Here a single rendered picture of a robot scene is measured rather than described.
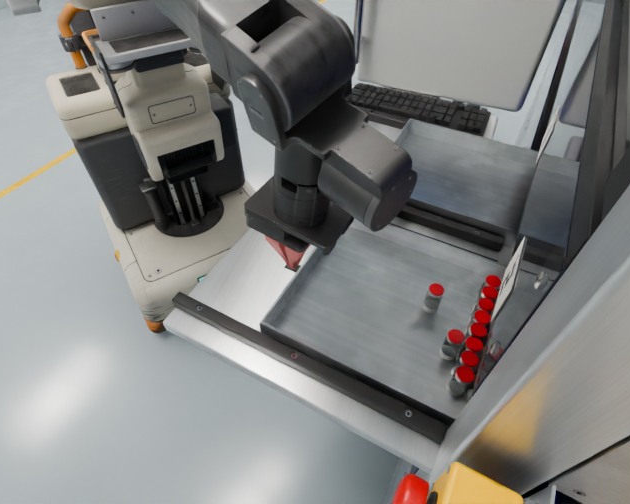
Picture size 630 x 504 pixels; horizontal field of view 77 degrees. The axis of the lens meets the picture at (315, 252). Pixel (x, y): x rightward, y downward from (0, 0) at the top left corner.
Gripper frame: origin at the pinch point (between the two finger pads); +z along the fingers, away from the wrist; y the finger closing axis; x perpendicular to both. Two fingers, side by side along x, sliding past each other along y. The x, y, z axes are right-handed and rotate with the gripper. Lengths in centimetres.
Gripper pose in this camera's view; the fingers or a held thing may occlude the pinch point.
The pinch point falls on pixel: (294, 261)
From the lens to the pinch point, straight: 48.3
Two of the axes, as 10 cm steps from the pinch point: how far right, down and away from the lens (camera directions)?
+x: 4.9, -6.4, 5.9
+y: 8.7, 4.4, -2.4
